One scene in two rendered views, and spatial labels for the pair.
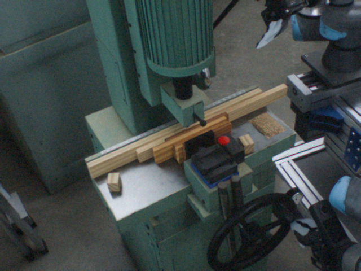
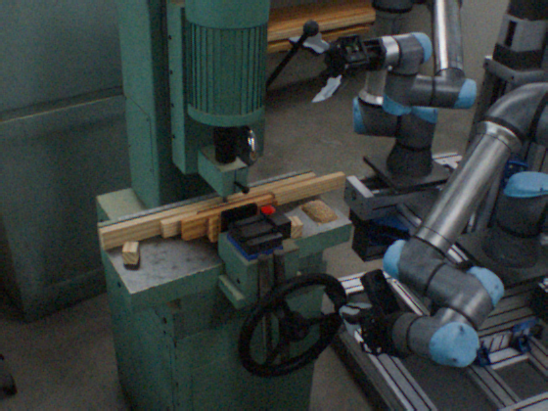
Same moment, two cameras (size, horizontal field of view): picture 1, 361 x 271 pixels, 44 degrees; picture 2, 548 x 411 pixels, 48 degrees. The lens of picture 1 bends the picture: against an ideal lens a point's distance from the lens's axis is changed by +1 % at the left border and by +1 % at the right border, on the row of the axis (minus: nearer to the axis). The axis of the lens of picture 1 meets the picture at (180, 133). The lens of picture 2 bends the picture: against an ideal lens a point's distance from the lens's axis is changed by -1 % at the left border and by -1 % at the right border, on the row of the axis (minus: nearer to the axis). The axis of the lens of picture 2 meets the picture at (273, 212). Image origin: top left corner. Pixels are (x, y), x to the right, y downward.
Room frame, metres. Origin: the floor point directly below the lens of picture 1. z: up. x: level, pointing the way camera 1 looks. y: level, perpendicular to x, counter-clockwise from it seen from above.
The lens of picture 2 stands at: (-0.33, 0.05, 1.79)
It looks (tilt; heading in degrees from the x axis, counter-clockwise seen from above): 33 degrees down; 351
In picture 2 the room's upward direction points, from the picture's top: 4 degrees clockwise
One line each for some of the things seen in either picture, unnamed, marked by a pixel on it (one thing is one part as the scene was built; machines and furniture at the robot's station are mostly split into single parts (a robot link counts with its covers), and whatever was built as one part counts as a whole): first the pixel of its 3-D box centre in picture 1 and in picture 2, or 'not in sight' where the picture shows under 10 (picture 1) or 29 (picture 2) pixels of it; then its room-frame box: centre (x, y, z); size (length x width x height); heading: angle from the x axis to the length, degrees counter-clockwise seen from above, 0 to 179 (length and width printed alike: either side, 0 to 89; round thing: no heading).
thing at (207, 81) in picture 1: (199, 72); (244, 145); (1.15, -0.08, 1.02); 0.12 x 0.03 x 0.12; 25
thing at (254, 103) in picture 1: (215, 121); (258, 202); (1.03, -0.11, 0.92); 0.54 x 0.02 x 0.04; 115
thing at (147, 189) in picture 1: (202, 168); (240, 251); (0.88, -0.05, 0.87); 0.61 x 0.30 x 0.06; 115
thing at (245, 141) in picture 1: (246, 144); (293, 227); (0.91, -0.19, 0.92); 0.04 x 0.03 x 0.04; 15
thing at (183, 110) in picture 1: (182, 103); (222, 171); (1.00, -0.02, 1.03); 0.14 x 0.07 x 0.09; 25
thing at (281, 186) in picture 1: (278, 196); (327, 311); (0.96, -0.32, 0.58); 0.12 x 0.08 x 0.08; 25
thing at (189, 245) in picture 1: (183, 215); (205, 341); (1.09, 0.03, 0.36); 0.58 x 0.45 x 0.71; 25
